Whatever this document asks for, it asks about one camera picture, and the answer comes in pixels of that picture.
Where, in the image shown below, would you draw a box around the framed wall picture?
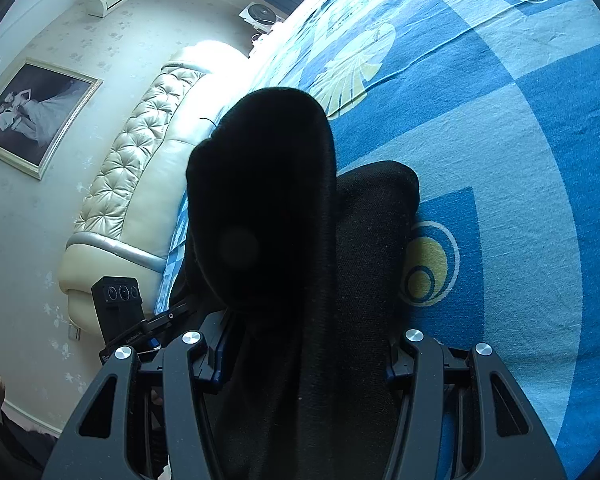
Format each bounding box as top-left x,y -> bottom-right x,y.
0,57 -> 104,181

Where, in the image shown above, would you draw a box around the black pants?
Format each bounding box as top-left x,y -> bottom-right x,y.
167,87 -> 421,480

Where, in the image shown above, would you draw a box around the person's dark shirt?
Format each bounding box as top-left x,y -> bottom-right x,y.
0,404 -> 58,480

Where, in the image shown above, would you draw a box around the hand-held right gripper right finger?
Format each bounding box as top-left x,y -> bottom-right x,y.
382,329 -> 568,480

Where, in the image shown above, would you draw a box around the white fan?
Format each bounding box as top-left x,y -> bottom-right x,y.
239,2 -> 285,36

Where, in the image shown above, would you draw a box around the cream tufted leather headboard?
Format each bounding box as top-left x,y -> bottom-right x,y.
60,42 -> 253,332

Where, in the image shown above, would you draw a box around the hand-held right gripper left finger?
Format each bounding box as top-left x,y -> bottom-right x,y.
42,311 -> 231,480

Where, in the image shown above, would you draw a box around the blue printed bed sheet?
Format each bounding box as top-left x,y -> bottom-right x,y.
152,0 -> 600,480

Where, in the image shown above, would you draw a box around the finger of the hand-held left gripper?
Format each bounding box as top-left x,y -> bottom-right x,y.
142,297 -> 197,348

